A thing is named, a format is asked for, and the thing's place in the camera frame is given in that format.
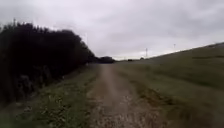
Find distant dark tree clump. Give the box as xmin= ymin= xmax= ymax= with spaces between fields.
xmin=95 ymin=55 xmax=116 ymax=65

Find gravel dirt track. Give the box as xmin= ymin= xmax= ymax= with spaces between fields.
xmin=84 ymin=63 xmax=168 ymax=128

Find grass verge with weeds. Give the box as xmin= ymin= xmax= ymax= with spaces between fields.
xmin=0 ymin=63 xmax=100 ymax=128

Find grassy hillside slope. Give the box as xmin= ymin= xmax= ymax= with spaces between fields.
xmin=111 ymin=41 xmax=224 ymax=128

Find row of dark trees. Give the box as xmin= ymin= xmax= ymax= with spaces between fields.
xmin=0 ymin=20 xmax=98 ymax=106

